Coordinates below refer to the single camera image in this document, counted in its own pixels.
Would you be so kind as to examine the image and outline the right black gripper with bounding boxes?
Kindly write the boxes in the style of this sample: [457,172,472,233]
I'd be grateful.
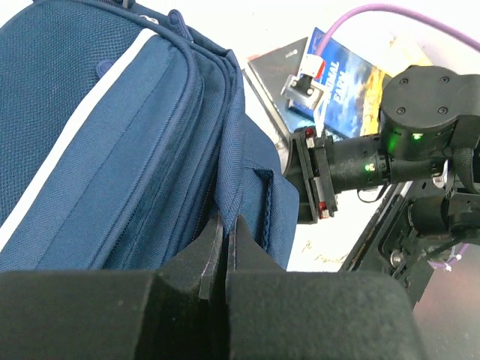
[283,127,390,224]

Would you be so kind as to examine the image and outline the dark blue hardcover book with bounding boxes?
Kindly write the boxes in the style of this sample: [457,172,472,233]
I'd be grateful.
[244,37,314,146]

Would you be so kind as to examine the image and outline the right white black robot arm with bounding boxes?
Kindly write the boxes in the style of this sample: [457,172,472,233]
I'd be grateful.
[286,65,479,283]

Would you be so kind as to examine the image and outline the navy blue student backpack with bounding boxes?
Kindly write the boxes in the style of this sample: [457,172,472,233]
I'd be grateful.
[1,1,299,272]

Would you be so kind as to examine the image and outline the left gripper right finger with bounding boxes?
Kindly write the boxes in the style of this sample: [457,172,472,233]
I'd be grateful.
[226,217,427,359]

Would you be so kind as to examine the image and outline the Animal Farm blue book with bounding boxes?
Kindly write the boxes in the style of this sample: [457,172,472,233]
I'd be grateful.
[314,39,392,138]

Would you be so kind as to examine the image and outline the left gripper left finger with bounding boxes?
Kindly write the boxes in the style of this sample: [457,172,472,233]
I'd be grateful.
[1,217,224,359]

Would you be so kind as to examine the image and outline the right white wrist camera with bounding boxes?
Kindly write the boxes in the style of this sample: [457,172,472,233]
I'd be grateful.
[280,53,327,132]

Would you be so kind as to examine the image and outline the yellow notebook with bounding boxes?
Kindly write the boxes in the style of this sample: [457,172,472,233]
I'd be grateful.
[385,35,432,72]

